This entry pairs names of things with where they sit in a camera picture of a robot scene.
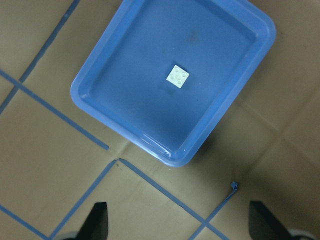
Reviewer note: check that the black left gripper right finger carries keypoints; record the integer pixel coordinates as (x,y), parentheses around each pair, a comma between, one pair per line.
(263,225)

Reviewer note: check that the blue plastic tray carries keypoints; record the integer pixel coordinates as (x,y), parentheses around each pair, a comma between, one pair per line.
(122,84)

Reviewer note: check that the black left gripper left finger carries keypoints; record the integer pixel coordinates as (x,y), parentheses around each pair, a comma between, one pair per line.
(96,225)

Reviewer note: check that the white block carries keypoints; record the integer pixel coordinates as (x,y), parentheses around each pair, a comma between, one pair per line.
(177,76)

